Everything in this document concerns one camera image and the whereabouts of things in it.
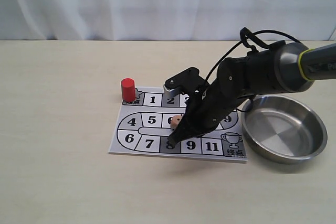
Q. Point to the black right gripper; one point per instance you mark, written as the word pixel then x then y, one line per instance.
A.
pixel 207 103

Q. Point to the small wooden die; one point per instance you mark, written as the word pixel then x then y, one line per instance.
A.
pixel 175 120

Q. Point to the red cylinder game piece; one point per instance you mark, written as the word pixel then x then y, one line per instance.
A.
pixel 128 90

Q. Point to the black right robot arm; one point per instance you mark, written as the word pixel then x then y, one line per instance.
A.
pixel 282 68

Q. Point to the printed number game board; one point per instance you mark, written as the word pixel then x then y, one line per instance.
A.
pixel 143 126

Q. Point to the stainless steel bowl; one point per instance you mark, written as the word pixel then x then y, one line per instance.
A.
pixel 282 129

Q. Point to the white curtain backdrop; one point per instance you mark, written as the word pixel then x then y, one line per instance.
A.
pixel 164 19

